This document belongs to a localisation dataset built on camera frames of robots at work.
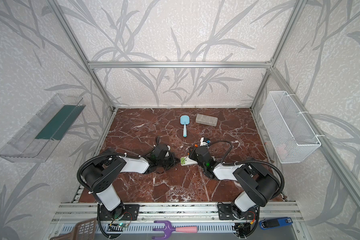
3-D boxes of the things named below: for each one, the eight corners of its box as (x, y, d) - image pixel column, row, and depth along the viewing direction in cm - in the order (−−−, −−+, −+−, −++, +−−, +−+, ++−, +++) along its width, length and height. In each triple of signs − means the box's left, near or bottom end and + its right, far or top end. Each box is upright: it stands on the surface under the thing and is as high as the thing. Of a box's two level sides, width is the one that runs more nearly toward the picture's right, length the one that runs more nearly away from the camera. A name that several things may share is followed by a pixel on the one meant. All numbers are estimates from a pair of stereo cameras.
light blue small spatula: (179, 136, 106) (179, 134, 104) (180, 117, 117) (180, 115, 115) (189, 136, 106) (189, 134, 104) (189, 117, 117) (189, 115, 115)
